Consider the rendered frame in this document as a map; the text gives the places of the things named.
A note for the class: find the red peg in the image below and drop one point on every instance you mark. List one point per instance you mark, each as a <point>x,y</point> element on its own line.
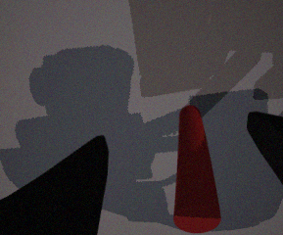
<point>196,207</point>

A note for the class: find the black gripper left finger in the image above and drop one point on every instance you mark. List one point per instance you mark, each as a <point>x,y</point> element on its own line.
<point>66,200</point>

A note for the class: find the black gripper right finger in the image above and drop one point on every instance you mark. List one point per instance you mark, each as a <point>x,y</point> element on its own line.
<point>267,131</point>

